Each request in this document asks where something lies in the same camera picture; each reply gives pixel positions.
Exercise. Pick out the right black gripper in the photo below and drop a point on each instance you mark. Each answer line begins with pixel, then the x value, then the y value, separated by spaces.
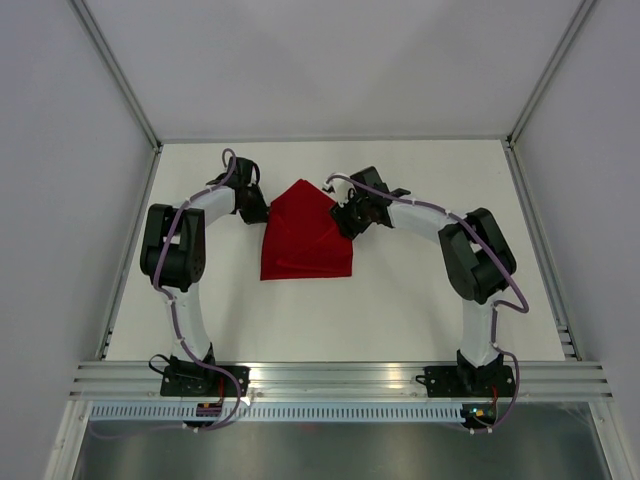
pixel 346 226

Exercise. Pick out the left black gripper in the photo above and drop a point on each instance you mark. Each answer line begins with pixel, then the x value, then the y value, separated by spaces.
pixel 260 216

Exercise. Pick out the red cloth napkin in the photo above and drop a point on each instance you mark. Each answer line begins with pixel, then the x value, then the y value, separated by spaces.
pixel 301 240

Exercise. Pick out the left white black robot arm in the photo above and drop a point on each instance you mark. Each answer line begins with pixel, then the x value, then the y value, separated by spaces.
pixel 173 251

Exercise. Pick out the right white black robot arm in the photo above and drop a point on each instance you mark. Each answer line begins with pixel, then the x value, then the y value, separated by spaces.
pixel 478 261

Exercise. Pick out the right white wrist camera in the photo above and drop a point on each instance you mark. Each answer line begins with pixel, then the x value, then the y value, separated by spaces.
pixel 339 188

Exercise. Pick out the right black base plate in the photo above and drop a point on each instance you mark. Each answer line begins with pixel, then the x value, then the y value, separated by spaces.
pixel 458 382

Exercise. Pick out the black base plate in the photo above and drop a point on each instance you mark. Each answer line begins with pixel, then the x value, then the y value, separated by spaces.
pixel 458 382
pixel 192 381

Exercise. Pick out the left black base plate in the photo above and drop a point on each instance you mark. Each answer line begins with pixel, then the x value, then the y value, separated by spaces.
pixel 192 381

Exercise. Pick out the white slotted cable duct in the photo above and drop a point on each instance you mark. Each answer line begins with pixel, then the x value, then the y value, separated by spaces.
pixel 305 412

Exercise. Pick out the aluminium front rail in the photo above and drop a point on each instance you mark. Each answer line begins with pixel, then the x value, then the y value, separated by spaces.
pixel 560 381

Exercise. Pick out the left aluminium frame post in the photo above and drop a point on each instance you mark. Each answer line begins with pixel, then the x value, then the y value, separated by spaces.
pixel 98 40

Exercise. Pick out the aluminium frame post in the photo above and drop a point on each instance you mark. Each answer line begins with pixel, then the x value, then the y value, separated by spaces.
pixel 569 37
pixel 98 40

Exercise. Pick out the right aluminium frame post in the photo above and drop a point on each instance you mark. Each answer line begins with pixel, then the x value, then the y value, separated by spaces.
pixel 569 37

